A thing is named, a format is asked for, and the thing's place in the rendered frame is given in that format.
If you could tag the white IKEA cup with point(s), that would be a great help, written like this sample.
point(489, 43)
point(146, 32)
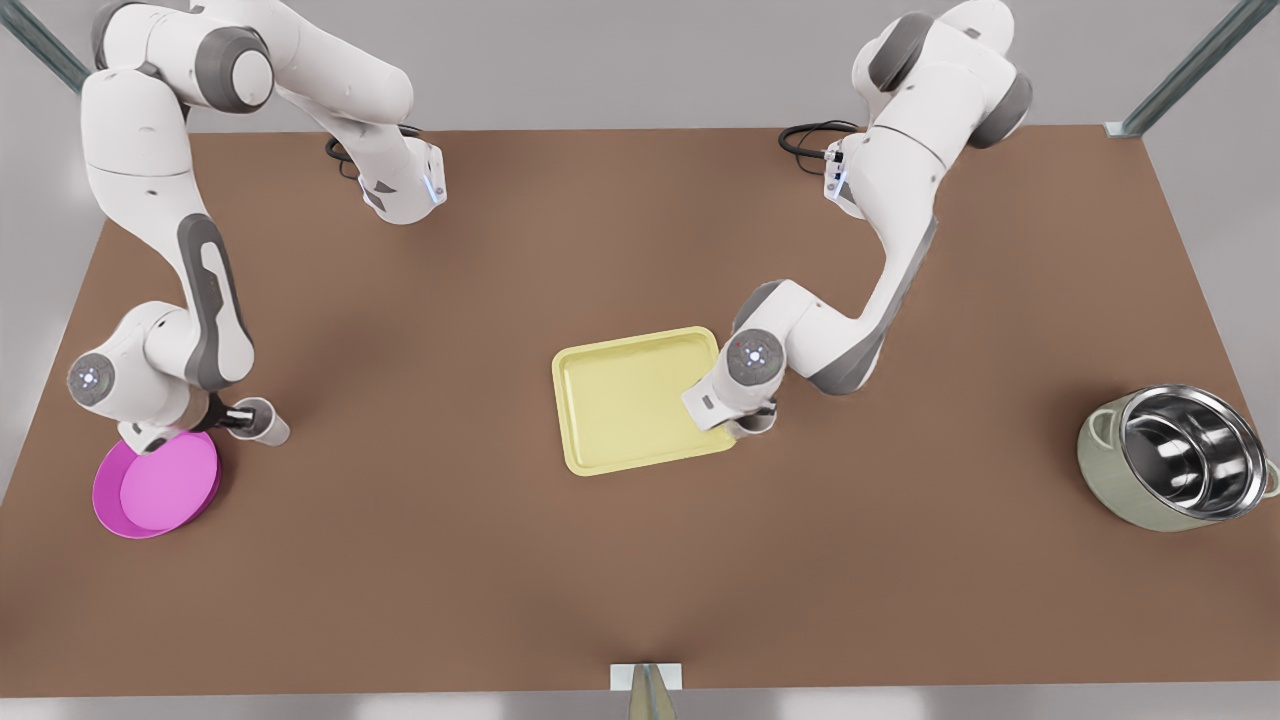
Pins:
point(268, 423)
point(755, 424)

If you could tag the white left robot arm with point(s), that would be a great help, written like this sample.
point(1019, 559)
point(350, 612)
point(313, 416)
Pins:
point(900, 180)

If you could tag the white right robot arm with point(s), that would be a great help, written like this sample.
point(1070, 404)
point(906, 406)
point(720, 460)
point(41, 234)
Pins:
point(140, 150)

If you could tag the yellow square tray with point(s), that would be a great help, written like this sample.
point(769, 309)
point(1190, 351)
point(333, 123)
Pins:
point(620, 405)

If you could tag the pink round plate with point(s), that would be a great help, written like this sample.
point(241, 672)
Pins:
point(155, 488)

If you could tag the grey-green steel pot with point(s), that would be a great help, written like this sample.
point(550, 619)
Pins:
point(1180, 455)

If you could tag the silver frame post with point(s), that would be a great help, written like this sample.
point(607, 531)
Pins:
point(1190, 70)
point(45, 45)
point(648, 690)

